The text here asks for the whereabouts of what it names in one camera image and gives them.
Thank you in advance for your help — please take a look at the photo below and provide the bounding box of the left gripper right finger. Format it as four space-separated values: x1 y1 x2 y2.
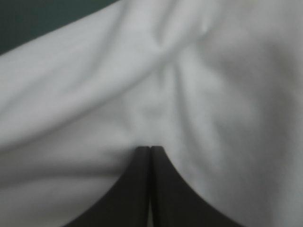
150 145 245 227

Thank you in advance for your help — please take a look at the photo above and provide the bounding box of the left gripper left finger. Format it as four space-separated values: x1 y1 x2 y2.
63 146 152 227

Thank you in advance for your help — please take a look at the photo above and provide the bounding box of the white T-shirt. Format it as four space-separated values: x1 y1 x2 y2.
0 0 303 227

